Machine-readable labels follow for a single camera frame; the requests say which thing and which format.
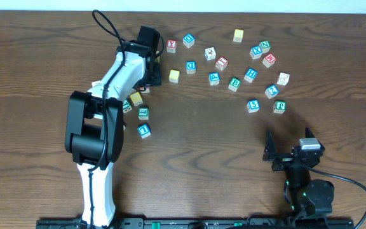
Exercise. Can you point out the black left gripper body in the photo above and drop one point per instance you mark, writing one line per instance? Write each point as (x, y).
(155, 76)

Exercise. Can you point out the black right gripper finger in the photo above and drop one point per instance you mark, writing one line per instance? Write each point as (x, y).
(270, 149)
(308, 133)

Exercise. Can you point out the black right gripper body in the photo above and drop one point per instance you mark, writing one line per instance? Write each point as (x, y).
(283, 164)

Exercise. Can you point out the blue 2 wooden block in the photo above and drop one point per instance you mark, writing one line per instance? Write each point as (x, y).
(271, 91)

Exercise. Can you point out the red I wooden block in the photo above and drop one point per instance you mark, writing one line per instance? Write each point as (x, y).
(221, 63)

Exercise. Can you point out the red A wooden block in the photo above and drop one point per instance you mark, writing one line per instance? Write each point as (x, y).
(145, 89)

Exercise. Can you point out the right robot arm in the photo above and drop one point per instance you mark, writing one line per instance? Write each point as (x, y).
(309, 198)

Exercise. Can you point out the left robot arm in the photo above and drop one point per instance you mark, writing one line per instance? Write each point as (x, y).
(94, 131)

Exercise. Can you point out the red Y wooden block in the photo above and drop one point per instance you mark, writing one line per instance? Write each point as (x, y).
(171, 46)

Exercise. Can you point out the yellow O wooden block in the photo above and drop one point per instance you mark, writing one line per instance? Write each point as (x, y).
(157, 55)

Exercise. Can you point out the blue D far wooden block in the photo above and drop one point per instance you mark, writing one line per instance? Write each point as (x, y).
(188, 40)

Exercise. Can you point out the blue d wooden block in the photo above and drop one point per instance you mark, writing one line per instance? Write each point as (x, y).
(188, 40)
(190, 67)

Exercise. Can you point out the green j wooden block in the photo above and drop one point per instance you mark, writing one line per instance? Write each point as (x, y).
(126, 106)
(279, 107)

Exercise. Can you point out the yellow S wooden block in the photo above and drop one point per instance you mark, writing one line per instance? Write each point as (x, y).
(174, 76)

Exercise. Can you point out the blue D centre wooden block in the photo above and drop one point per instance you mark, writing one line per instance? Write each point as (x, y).
(190, 67)

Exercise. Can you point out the blue 5 wooden block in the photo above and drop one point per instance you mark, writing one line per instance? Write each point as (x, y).
(253, 106)

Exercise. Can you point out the plain animal wooden block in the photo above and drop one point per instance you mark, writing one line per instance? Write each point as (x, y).
(283, 79)

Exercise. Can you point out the yellow K wooden block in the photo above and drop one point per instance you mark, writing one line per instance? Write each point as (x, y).
(136, 98)

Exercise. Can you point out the plain picture wooden block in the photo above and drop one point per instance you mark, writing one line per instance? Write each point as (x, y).
(210, 53)

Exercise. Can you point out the green J left wooden block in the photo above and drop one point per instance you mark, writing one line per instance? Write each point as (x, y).
(126, 106)

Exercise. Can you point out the green L wooden block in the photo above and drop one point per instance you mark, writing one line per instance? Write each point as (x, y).
(143, 113)

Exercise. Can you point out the blue P wooden block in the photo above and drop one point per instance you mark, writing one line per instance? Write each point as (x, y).
(214, 78)

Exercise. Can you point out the green B wooden block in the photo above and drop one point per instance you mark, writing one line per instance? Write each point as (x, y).
(234, 84)

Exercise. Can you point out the blue H wooden block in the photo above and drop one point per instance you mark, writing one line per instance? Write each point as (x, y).
(250, 75)

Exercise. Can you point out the red M wooden block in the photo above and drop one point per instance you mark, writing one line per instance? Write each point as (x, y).
(269, 60)

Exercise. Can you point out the yellow far wooden block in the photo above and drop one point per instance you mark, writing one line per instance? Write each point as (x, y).
(238, 35)

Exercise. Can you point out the blue T wooden block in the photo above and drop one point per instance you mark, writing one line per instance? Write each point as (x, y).
(144, 131)

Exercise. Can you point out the blue X wooden block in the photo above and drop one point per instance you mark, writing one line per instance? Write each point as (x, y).
(256, 52)

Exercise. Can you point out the green N wooden block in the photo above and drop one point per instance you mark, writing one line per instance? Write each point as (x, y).
(265, 46)

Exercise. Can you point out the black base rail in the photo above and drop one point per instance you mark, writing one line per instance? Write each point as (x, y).
(257, 222)

